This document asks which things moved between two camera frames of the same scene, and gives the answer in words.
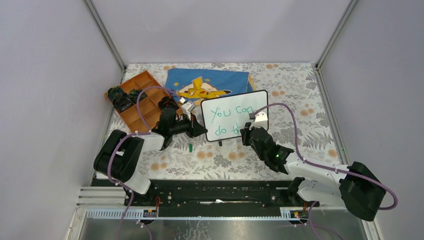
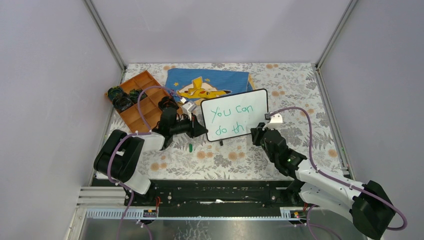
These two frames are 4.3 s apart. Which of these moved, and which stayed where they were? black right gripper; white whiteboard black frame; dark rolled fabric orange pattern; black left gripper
Moved: black right gripper
Stayed: dark rolled fabric orange pattern; black left gripper; white whiteboard black frame
